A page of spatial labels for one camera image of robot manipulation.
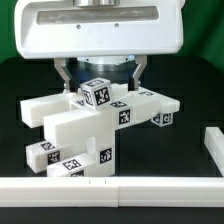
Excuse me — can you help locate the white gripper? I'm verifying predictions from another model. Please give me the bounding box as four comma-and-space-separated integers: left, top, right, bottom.
14, 0, 185, 92

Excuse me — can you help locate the white chair back frame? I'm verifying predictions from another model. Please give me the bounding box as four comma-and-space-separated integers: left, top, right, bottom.
20, 84, 180, 147

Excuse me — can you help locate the white chair seat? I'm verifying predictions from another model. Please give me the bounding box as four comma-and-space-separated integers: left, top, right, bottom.
79, 130, 115, 177

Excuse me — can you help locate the white front fence rail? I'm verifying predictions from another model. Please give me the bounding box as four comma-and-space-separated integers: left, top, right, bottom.
0, 177, 224, 207

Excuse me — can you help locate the white fence rail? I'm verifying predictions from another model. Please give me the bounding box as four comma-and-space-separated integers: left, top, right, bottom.
204, 127, 224, 177
0, 177, 224, 207

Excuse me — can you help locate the white right fence rail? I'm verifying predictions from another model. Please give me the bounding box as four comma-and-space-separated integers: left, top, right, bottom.
204, 127, 224, 177

